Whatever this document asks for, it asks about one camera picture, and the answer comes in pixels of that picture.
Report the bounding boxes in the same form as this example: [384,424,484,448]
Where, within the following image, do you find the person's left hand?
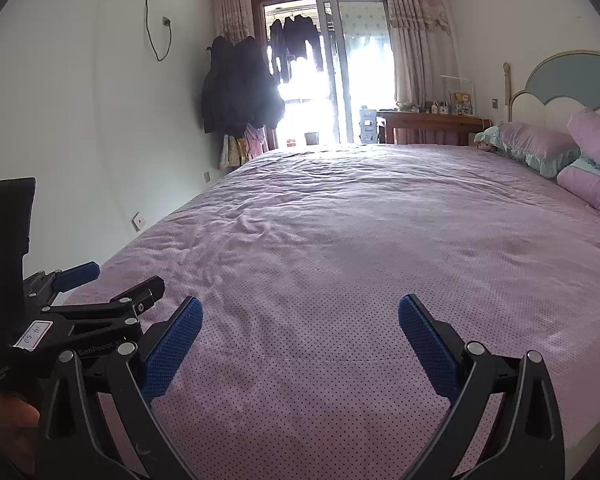
[0,390,41,473]

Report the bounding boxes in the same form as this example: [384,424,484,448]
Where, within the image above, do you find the folded purple quilt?
[567,107,600,167]
[556,164,600,227]

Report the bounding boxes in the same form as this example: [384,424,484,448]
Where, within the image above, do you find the dark hanging coat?
[235,35,286,139]
[201,35,242,137]

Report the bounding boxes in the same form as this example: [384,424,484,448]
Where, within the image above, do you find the grey plastic drawer unit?
[358,106,387,145]

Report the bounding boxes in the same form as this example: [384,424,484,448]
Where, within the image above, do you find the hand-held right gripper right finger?
[398,294,566,480]

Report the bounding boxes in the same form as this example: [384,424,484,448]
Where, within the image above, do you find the black air conditioner cable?
[143,0,174,63]

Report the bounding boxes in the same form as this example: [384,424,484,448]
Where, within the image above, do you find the sliding glass balcony door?
[252,0,397,151]

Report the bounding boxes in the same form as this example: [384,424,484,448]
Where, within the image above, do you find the clear acrylic box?
[440,75,474,92]

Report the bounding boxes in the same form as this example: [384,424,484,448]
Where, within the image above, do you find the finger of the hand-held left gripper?
[42,276,166,323]
[40,261,101,295]

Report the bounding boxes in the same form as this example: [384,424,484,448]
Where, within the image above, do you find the wooden desk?
[377,110,492,147]

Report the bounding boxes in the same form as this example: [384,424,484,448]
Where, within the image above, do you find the brass bedpost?
[502,62,512,124]

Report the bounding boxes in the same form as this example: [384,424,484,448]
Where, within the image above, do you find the purple pillow with green frill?
[475,121,581,179]

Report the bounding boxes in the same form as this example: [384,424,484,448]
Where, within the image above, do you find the bed with purple sheet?
[60,142,600,480]

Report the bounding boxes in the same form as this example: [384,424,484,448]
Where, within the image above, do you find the pink patterned curtain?
[212,0,262,46]
[382,0,461,109]

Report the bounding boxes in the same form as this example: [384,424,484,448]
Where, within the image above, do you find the dark clothes on balcony line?
[269,12,327,84]

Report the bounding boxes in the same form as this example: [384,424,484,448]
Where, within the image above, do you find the yellow picture frame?
[447,90,476,117]

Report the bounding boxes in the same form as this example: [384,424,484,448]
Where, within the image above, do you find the row of small bottles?
[395,101,449,114]

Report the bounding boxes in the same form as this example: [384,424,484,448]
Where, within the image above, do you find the colourful hanging clothes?
[217,122,268,171]

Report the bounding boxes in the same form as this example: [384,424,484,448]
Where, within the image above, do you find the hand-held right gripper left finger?
[40,296,205,480]

